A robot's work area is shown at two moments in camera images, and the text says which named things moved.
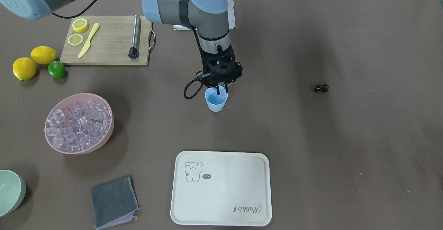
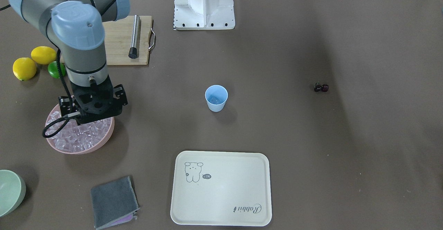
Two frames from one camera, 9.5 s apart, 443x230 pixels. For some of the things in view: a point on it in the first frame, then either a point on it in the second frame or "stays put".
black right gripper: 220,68 to 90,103
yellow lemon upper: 43,55 stays put
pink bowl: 80,123 stays put
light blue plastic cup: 216,103 stays put
